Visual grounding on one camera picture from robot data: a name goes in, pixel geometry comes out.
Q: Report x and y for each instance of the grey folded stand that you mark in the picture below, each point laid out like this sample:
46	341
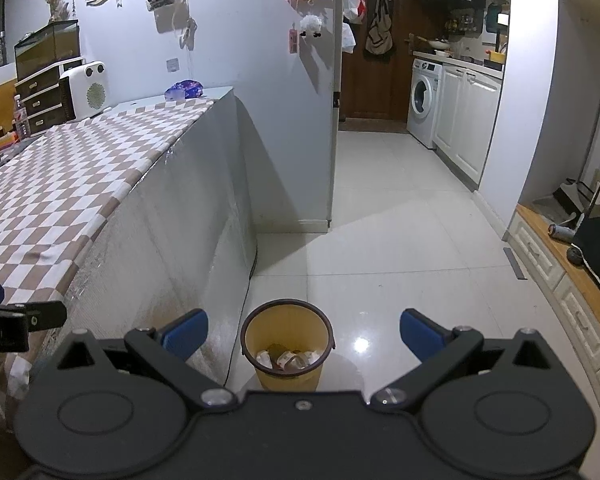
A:
567	195

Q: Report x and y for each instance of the purple plastic bag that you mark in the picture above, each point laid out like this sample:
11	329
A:
185	90

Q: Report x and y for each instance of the grey roller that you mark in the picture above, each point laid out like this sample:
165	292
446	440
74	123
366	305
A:
560	231

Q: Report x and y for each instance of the wall socket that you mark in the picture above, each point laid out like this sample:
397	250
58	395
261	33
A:
172	65

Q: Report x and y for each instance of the brown white checkered tablecloth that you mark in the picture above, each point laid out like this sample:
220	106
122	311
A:
70	185

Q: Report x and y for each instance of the dark drawer chest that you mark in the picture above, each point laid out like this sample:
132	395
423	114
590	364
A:
40	97

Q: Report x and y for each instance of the teal hanging item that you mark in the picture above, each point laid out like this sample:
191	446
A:
492	17

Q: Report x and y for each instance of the glass fish tank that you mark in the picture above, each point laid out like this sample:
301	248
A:
45	50

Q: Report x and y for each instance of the pink hanging tag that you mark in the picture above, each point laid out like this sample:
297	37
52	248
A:
294	42

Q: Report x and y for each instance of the small wall shelf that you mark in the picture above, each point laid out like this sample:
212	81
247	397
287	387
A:
161	0

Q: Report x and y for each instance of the white kitchen cabinet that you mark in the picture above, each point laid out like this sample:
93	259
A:
467	120

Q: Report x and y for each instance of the brown doormat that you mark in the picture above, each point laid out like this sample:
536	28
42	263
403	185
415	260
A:
372	125

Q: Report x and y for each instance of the dried flower bouquet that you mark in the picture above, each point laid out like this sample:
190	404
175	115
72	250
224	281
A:
58	2

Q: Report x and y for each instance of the white red hanging plastic bag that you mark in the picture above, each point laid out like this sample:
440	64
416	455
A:
354	2

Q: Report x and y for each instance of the orange box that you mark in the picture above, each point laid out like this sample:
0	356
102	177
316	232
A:
6	141

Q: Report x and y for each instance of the small black ball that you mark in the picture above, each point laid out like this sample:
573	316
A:
574	255

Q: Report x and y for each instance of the crushed blue drink can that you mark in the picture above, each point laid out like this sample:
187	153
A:
287	358

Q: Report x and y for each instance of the brown hanging bag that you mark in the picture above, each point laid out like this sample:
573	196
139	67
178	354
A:
378	30

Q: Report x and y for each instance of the yellow trash bin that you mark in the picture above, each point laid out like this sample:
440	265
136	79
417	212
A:
285	327

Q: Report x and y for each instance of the yellow container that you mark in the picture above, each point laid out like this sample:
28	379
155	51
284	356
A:
495	57

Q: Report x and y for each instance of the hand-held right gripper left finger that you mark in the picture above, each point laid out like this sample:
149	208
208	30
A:
185	334

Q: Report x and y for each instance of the white fan heater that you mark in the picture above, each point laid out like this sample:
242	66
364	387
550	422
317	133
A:
85	92

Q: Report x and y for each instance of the clear water bottle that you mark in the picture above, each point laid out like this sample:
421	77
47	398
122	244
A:
22	120

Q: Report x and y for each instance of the wok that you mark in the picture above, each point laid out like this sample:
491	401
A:
439	44

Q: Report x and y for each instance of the dark wooden door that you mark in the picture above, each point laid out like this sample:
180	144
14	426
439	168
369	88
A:
400	85

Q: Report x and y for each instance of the white sheep plush toy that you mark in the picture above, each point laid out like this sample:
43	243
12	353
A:
311	25

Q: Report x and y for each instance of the white wooden-top drawer cabinet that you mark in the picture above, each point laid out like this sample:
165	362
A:
560	280

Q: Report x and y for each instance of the white washing machine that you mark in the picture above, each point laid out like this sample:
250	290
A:
424	102

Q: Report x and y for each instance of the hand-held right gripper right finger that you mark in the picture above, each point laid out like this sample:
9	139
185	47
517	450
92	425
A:
421	334

